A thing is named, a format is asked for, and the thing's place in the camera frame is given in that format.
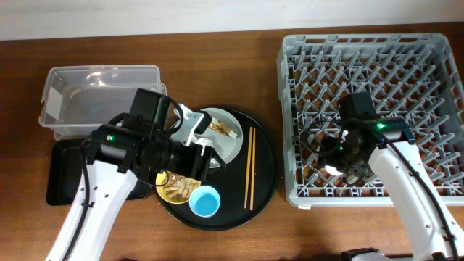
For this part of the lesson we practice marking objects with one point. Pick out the gold foil snack wrapper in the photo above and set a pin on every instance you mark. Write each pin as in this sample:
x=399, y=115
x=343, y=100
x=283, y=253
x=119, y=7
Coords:
x=220, y=127

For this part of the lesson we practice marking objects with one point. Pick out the blue plastic cup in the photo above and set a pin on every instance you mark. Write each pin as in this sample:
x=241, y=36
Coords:
x=204, y=201

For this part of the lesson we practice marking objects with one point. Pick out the right wooden chopstick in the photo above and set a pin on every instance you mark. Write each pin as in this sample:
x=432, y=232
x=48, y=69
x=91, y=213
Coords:
x=252, y=157

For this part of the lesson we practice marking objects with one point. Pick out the round black serving tray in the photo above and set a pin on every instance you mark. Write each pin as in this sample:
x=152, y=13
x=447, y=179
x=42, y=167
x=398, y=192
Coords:
x=231, y=184

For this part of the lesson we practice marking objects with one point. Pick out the grey round plate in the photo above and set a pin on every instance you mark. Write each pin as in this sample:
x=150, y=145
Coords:
x=228, y=147

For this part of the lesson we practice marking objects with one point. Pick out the black rectangular tray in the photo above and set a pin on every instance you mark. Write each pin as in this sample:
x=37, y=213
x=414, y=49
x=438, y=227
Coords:
x=65, y=172

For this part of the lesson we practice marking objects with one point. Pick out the left wooden chopstick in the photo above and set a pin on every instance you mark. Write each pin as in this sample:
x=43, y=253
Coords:
x=249, y=154

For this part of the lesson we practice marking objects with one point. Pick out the pink plastic cup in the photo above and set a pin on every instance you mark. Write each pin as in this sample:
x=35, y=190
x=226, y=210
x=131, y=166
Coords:
x=332, y=170

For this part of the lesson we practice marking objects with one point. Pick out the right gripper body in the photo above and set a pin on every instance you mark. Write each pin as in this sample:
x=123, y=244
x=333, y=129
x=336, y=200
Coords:
x=334, y=152

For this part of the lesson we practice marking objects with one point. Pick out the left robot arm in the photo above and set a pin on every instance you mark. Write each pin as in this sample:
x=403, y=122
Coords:
x=155, y=136

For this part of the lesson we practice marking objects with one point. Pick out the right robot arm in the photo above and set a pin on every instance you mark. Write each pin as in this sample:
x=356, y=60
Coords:
x=388, y=147

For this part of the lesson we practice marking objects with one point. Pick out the wooden chopstick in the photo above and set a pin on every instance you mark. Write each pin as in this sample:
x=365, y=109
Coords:
x=249, y=154
x=252, y=157

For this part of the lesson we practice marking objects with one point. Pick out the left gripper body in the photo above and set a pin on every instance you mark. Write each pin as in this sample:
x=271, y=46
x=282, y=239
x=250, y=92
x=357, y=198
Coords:
x=191, y=157

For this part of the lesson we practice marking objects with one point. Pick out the grey plastic dishwasher rack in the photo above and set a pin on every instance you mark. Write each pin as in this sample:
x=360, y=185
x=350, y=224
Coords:
x=413, y=76

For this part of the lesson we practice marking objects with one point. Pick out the clear plastic storage bin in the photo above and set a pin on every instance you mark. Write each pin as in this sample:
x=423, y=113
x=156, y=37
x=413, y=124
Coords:
x=78, y=99

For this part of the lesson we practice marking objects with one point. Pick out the yellow bowl with food scraps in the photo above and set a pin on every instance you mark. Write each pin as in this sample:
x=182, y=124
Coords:
x=174, y=188

